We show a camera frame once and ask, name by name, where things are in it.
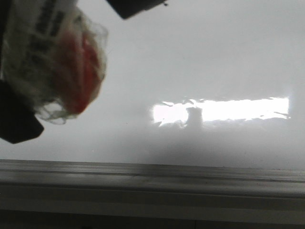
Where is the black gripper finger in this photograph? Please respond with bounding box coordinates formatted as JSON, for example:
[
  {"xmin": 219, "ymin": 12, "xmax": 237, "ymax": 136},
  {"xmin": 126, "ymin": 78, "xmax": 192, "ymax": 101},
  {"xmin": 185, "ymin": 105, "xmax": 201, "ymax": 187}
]
[
  {"xmin": 0, "ymin": 81, "xmax": 44, "ymax": 144},
  {"xmin": 107, "ymin": 0, "xmax": 168, "ymax": 20}
]

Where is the white marker with red magnet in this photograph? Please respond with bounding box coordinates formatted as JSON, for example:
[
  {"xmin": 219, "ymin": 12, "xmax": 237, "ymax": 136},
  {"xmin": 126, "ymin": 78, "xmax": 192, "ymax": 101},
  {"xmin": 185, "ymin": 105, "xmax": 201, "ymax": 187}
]
[{"xmin": 0, "ymin": 0, "xmax": 108, "ymax": 124}]

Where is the white whiteboard with aluminium frame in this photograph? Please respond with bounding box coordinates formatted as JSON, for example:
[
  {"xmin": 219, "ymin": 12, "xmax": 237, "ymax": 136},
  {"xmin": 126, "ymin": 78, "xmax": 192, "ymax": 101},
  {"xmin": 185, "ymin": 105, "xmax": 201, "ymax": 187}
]
[{"xmin": 0, "ymin": 0, "xmax": 305, "ymax": 225}]

